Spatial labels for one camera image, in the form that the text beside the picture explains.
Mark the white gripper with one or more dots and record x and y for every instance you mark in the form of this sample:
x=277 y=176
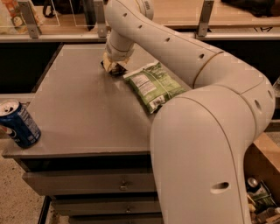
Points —
x=115 y=54

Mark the dark chocolate rxbar wrapper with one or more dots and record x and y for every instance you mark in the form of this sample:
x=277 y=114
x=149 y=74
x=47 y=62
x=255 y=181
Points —
x=117 y=70

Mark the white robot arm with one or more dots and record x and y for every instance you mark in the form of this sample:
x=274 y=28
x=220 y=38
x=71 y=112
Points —
x=198 y=139

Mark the green chip bag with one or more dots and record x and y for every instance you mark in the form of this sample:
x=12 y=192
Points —
x=154 y=85

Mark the grey drawer cabinet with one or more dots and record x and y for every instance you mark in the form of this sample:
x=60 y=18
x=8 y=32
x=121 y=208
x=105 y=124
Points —
x=93 y=158

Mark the orange snack package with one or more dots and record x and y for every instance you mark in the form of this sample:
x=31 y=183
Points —
x=11 y=18

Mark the blue pepsi can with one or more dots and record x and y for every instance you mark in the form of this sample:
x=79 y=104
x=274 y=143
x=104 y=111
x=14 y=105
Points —
x=18 y=124

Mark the black bag on shelf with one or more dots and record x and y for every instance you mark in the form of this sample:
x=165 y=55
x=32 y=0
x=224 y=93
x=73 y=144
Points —
x=258 y=8

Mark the cardboard box with items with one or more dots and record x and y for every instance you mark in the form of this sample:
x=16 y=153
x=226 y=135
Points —
x=262 y=162

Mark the metal can in box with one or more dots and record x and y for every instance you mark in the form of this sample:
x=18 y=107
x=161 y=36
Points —
x=252 y=183

